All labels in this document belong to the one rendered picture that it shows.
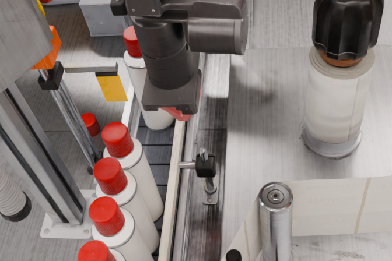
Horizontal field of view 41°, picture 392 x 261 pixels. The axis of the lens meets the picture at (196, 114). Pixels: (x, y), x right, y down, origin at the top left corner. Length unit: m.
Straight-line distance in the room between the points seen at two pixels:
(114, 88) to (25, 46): 0.26
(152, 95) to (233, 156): 0.25
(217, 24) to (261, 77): 0.39
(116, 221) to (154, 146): 0.30
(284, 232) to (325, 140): 0.22
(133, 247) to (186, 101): 0.18
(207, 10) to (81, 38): 0.64
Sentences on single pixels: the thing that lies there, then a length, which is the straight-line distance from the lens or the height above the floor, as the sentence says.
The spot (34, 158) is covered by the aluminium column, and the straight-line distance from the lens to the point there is 0.73.
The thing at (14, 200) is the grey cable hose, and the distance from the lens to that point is 0.60.
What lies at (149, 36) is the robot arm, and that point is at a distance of 0.58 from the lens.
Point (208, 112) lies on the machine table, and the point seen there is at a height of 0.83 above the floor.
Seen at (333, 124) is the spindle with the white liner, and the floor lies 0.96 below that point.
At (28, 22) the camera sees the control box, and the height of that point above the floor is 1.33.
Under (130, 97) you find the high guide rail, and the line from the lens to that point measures 0.84.
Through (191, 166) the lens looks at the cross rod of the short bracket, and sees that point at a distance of 0.80.
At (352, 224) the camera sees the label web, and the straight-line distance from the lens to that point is 0.71.
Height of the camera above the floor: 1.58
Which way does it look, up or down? 51 degrees down
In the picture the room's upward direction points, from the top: 12 degrees counter-clockwise
